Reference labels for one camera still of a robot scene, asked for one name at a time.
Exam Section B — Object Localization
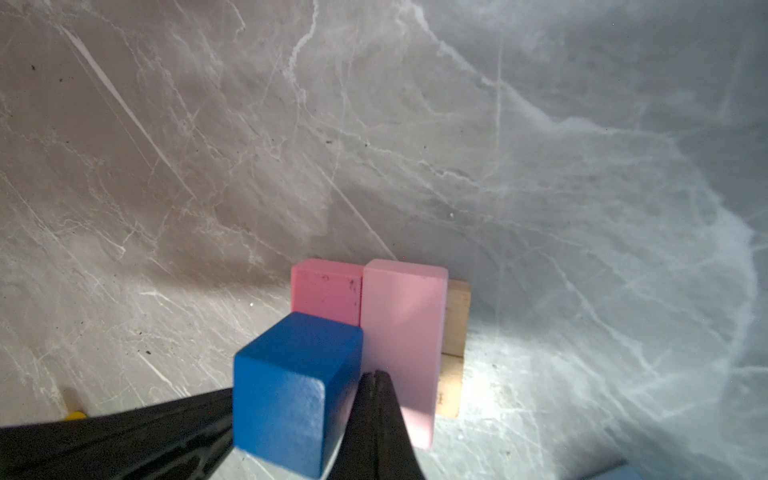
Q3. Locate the light pink rectangular block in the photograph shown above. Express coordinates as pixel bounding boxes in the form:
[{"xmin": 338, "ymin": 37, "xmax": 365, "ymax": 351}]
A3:
[{"xmin": 360, "ymin": 259, "xmax": 449, "ymax": 450}]

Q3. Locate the dark blue cube block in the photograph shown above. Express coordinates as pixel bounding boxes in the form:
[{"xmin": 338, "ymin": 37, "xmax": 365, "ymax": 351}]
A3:
[{"xmin": 233, "ymin": 312, "xmax": 363, "ymax": 479}]

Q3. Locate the dark pink rectangular block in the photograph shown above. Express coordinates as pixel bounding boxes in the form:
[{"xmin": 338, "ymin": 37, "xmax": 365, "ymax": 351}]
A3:
[{"xmin": 291, "ymin": 259, "xmax": 363, "ymax": 327}]

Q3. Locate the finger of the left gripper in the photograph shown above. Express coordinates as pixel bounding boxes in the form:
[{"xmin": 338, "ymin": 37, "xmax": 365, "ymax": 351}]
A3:
[{"xmin": 1, "ymin": 388, "xmax": 233, "ymax": 479}]

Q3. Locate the yellow cylinder block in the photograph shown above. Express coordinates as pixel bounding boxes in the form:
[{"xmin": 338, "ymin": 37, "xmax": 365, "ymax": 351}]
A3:
[{"xmin": 64, "ymin": 411, "xmax": 87, "ymax": 421}]

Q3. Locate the plain wooden plank block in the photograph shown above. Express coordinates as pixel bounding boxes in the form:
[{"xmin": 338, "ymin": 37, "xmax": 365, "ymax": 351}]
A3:
[{"xmin": 442, "ymin": 279, "xmax": 472, "ymax": 357}]

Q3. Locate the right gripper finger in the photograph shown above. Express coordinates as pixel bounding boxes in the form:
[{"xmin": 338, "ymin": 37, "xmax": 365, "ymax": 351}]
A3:
[{"xmin": 328, "ymin": 370, "xmax": 425, "ymax": 480}]

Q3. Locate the light blue cube block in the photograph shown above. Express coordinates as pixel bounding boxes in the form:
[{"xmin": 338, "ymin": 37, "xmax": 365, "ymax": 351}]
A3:
[{"xmin": 582, "ymin": 463, "xmax": 642, "ymax": 480}]

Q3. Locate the engraved wooden plank block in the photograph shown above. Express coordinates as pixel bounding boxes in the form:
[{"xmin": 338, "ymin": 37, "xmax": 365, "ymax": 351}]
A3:
[{"xmin": 436, "ymin": 354, "xmax": 464, "ymax": 418}]

